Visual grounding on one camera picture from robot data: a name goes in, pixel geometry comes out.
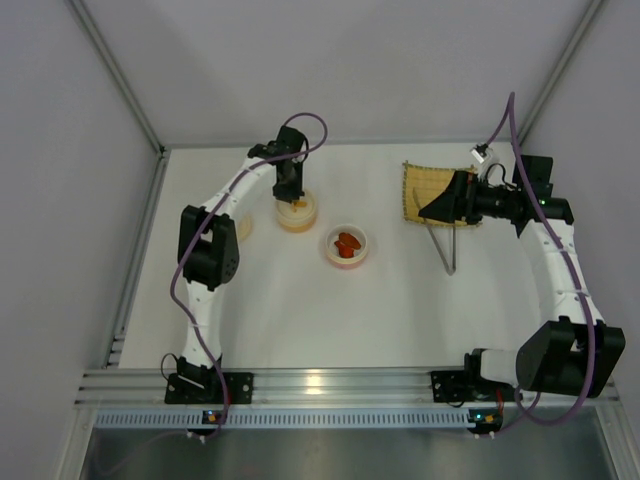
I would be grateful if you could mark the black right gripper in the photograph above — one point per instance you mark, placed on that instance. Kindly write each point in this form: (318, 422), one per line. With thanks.
(466, 198)

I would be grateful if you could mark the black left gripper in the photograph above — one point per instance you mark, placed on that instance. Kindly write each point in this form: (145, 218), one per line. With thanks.
(288, 193)

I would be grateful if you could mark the cream lunch box lid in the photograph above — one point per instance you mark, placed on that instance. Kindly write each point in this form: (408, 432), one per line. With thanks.
(304, 207)

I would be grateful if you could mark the cream lid pink valve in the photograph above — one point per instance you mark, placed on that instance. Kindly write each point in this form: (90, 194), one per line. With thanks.
(244, 227)

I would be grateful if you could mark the steel food tongs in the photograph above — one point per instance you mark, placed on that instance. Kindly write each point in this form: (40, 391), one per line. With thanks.
(449, 260)

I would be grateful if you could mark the orange fried chicken wing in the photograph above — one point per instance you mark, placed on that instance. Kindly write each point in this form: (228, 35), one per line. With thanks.
(349, 240)

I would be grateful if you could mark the red chicken drumstick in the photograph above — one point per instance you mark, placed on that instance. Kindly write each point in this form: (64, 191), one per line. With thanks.
(344, 251)

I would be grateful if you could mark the orange lunch box bowl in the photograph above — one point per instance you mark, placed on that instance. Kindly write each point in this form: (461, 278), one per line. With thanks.
(296, 225)

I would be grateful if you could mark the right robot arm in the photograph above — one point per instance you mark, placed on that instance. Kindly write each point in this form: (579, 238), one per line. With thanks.
(573, 351)

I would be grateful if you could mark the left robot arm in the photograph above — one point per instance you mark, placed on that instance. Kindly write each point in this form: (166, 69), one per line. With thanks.
(208, 247)

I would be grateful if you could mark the pink lunch box bowl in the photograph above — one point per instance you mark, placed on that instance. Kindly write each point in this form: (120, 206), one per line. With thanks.
(330, 251)

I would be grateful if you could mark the woven bamboo tray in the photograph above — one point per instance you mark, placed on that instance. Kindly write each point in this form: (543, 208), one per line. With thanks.
(420, 186)

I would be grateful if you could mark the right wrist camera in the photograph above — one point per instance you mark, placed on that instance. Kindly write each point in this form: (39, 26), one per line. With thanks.
(481, 153)

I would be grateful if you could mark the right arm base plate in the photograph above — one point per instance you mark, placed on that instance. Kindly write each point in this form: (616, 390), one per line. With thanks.
(459, 387)

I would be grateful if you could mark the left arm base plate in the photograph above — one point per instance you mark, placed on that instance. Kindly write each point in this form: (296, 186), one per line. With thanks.
(185, 391)

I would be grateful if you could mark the aluminium mounting rail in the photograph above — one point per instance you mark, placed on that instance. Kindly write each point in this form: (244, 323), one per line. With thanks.
(299, 388)

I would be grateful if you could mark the slotted cable duct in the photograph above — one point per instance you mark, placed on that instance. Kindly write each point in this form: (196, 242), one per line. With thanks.
(287, 418)

